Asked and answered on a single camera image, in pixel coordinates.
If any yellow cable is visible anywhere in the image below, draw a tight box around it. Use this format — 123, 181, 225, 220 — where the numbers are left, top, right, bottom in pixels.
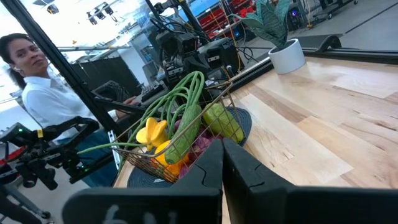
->
217, 0, 242, 72

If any black tripod-mounted rig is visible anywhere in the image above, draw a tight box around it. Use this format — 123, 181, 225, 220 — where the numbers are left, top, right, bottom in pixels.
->
0, 116, 116, 220

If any yellow lemon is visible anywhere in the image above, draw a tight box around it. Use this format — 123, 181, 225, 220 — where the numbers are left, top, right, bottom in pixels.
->
154, 139, 175, 167

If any green cucumber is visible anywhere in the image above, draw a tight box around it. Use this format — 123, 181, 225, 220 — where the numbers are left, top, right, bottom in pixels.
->
164, 104, 203, 165

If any black keyboard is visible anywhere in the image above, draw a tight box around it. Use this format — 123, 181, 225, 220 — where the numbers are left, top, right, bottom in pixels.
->
141, 82, 169, 103

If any potted plant in white pot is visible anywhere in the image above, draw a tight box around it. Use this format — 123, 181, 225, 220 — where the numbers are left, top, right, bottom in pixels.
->
229, 0, 307, 75

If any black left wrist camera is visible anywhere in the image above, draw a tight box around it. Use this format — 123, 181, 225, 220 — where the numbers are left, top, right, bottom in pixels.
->
177, 32, 199, 54

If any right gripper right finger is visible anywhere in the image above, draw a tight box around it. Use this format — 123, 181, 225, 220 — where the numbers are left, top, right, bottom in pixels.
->
223, 138, 398, 224

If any black mesh chair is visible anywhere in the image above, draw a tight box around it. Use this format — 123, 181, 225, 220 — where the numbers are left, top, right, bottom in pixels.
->
91, 80, 131, 103

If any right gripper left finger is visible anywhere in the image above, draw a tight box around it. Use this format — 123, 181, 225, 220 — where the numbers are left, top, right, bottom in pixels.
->
62, 139, 224, 224

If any dark round woven placemat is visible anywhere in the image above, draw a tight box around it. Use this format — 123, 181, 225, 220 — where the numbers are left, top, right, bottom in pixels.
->
126, 106, 252, 189

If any black arched handle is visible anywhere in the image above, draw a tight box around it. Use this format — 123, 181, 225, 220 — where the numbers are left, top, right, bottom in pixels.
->
317, 34, 343, 52

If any white perforated bracket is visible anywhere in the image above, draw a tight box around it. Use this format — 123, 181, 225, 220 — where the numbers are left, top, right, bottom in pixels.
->
107, 130, 121, 170

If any person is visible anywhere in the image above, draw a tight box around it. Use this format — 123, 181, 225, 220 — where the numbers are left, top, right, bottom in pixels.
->
0, 32, 141, 187

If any yellow starfruit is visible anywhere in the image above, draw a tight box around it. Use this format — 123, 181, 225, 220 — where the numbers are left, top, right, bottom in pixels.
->
136, 117, 169, 152

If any red storage bin shelf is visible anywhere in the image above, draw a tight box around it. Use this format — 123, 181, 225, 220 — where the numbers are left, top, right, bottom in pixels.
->
198, 0, 259, 30

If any green long beans bundle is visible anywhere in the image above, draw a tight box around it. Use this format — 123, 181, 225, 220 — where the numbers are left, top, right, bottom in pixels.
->
76, 70, 205, 156

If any gold wire basket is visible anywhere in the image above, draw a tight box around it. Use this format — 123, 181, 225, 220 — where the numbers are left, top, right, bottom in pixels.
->
113, 81, 248, 184

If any black aluminium table frame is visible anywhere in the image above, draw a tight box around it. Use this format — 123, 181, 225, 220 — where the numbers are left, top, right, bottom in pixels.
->
0, 0, 398, 138

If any black partition panel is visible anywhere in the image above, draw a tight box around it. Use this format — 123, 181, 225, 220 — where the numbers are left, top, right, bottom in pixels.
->
71, 55, 142, 97

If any long bumpy green gourd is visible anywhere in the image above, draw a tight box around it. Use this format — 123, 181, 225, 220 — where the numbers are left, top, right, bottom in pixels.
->
202, 103, 246, 144

